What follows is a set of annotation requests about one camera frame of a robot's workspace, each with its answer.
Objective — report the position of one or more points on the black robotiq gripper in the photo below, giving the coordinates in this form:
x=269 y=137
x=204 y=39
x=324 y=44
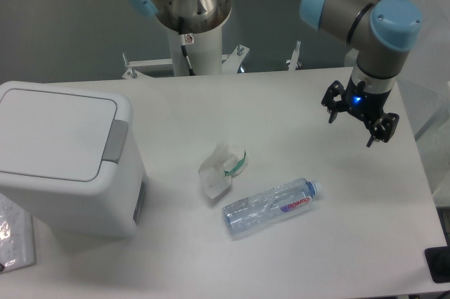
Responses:
x=364 y=98

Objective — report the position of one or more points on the white push-top trash can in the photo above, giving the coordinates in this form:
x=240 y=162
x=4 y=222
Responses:
x=69 y=157

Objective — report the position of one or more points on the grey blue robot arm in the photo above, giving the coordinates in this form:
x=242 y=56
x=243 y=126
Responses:
x=381 y=31

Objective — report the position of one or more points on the translucent plastic storage box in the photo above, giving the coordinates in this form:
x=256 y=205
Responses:
x=424 y=88

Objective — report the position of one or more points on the silver table clamp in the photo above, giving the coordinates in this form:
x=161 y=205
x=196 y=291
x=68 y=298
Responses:
x=294 y=63

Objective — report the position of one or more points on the crumpled clear plastic wrapper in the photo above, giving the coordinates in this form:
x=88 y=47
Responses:
x=220 y=167

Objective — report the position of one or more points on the crushed clear plastic bottle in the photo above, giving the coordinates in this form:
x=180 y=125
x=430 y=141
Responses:
x=253 y=213

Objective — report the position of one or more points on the black device at edge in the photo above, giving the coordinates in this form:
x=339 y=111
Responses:
x=438 y=263

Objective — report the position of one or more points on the white whiteboard tablet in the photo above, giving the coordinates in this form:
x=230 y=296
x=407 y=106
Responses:
x=17 y=237

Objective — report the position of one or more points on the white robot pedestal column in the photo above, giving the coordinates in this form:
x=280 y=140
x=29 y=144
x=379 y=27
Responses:
x=195 y=54

